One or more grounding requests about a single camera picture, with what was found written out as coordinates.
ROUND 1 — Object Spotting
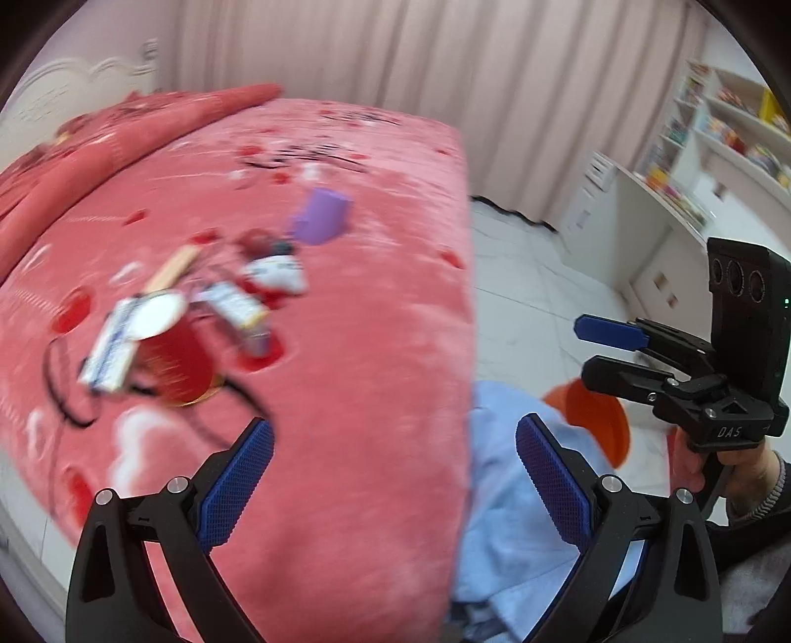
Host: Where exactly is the orange trash bucket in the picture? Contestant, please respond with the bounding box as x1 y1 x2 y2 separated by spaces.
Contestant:
543 378 631 469

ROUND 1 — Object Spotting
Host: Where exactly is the white red crumpled wrapper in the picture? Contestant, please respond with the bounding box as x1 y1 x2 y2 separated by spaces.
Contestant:
243 255 308 296

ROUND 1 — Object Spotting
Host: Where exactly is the white snack packet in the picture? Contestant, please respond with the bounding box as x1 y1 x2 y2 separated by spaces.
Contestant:
192 281 269 358

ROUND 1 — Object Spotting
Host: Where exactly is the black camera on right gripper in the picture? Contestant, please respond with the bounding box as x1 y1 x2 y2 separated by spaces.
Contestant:
706 237 790 405

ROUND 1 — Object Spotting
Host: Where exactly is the wooden stick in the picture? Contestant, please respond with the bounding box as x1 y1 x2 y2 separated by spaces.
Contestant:
141 244 201 295

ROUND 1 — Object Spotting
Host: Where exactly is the purple paper cup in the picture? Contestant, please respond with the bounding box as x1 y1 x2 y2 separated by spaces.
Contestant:
291 187 352 245

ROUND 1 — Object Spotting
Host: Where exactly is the pink bed with blanket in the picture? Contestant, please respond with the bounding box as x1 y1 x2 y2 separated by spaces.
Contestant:
1 98 476 642

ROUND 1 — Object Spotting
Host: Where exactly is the pink curtain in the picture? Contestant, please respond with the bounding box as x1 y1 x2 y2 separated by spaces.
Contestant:
175 0 706 225

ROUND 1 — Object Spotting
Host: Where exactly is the white bed headboard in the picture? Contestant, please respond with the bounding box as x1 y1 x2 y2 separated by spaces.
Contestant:
0 39 160 169

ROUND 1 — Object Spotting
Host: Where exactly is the person's right hand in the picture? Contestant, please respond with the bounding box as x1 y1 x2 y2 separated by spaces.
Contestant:
670 430 782 503

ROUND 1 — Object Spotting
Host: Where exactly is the red can with white lid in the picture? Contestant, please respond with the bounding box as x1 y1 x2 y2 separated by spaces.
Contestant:
126 291 221 406

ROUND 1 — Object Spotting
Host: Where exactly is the light blue trouser leg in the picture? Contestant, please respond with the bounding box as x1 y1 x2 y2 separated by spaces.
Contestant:
449 382 613 642

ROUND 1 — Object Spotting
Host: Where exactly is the folded red pink quilt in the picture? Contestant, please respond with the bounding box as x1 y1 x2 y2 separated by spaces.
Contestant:
1 83 283 277

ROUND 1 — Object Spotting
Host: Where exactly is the white desk with shelves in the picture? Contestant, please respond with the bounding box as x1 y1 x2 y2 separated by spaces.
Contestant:
561 60 790 336

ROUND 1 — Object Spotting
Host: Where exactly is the white blue wrapper box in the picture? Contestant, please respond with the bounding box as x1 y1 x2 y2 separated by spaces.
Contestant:
78 296 142 394

